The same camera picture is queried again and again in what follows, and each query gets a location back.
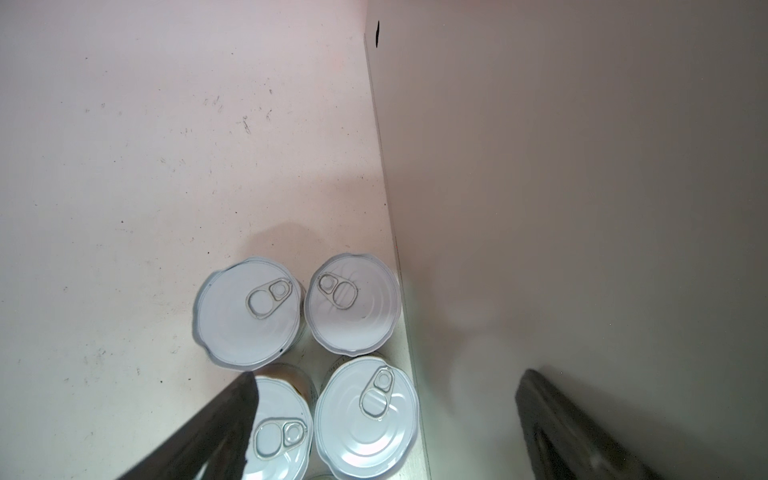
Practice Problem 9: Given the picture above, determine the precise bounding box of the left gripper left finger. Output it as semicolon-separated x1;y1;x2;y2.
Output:
122;372;259;479

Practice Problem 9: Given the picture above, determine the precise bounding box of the can far near cabinet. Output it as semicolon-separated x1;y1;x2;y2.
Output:
304;253;402;357

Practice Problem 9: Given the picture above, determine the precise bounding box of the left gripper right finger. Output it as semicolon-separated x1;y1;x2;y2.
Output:
515;369;660;479

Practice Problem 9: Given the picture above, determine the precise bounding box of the can mid near cabinet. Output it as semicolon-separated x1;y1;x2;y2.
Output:
314;355;420;479

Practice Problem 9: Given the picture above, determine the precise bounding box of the grey metal cabinet counter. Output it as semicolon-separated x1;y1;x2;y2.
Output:
365;1;767;479

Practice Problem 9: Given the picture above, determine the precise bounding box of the can far left column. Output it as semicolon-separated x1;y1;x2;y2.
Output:
192;257;305;371

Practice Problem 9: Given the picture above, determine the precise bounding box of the can mid left column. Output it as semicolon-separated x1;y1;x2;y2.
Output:
243;363;317;479

